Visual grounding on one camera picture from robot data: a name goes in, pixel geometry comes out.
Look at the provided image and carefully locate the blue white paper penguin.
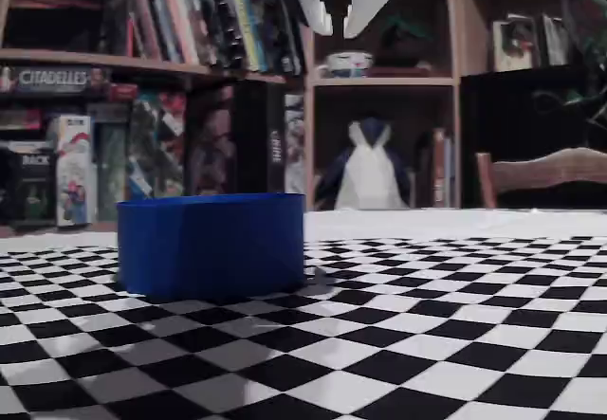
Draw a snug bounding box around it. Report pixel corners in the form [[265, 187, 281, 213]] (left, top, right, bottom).
[[315, 117, 412, 210]]

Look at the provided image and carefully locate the flat brown board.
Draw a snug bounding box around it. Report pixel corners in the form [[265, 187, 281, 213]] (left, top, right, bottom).
[[367, 64, 433, 79]]

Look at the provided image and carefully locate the black cabinet door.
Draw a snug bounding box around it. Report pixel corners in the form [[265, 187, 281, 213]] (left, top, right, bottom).
[[460, 66, 607, 209]]

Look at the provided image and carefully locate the black dotted book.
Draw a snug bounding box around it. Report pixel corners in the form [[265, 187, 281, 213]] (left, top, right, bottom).
[[206, 0, 248, 70]]

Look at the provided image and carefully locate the dark green game box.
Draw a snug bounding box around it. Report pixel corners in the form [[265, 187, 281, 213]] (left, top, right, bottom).
[[94, 123, 130, 225]]

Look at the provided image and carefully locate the white toy box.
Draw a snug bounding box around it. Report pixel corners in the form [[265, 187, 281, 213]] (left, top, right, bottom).
[[46, 115, 96, 228]]

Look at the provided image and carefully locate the black Back game box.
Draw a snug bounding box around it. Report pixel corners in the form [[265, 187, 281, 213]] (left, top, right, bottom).
[[0, 140, 58, 229]]

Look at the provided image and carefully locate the grey blue book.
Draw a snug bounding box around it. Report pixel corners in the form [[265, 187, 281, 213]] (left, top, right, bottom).
[[445, 137, 457, 209]]

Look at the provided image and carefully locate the Citadelles game box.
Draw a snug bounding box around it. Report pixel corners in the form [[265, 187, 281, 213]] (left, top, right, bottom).
[[0, 66, 113, 95]]

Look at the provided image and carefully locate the white book set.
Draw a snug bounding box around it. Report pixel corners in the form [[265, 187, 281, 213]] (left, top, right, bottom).
[[538, 11, 570, 68]]

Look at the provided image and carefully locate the dark purple game box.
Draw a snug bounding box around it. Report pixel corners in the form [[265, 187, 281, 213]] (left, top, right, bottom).
[[187, 86, 238, 197]]

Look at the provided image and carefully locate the brown wooden chair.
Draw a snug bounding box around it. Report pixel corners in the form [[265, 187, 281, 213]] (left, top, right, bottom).
[[476, 147, 607, 210]]

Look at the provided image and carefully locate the red brown book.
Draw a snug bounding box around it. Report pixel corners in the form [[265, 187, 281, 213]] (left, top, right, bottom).
[[432, 128, 447, 209]]

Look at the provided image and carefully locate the small red box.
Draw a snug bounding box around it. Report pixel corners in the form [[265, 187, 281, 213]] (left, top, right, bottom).
[[109, 82, 139, 102]]

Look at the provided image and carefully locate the yellow spined book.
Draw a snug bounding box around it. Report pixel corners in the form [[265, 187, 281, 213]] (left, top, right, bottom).
[[221, 0, 265, 73]]

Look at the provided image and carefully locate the red white game box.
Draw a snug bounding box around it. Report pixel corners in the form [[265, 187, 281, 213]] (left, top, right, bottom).
[[127, 91, 189, 199]]

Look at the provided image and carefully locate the pink book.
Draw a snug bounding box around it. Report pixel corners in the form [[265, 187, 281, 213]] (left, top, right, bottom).
[[130, 0, 165, 60]]

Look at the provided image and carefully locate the black Crime game box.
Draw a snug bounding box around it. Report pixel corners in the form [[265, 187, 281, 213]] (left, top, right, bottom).
[[234, 82, 288, 196]]

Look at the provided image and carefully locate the blue round box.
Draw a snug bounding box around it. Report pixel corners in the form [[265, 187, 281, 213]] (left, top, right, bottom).
[[116, 192, 306, 299]]

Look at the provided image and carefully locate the white illustrated game box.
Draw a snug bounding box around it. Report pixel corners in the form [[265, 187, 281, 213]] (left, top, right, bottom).
[[284, 92, 307, 196]]

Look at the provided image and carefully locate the green leafy plant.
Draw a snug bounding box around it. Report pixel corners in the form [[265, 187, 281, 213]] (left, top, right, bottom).
[[530, 0, 607, 151]]

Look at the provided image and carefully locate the light wooden picture frame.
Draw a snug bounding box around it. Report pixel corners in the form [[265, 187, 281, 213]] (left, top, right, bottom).
[[491, 17, 537, 73]]

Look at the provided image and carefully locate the white patterned mug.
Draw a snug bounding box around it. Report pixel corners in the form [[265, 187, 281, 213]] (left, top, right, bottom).
[[326, 50, 374, 79]]

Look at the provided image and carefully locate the black white checkerboard mat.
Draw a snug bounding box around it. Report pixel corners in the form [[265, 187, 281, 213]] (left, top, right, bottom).
[[0, 207, 607, 420]]

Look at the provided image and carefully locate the dark green bonsai model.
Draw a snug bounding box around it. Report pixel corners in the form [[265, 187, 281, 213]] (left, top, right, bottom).
[[374, 11, 435, 68]]

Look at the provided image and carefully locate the flat pink box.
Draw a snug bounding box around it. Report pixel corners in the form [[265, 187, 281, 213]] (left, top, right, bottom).
[[0, 109, 42, 130]]

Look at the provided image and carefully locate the salmon book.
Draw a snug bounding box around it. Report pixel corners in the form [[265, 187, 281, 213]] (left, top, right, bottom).
[[158, 0, 200, 64]]

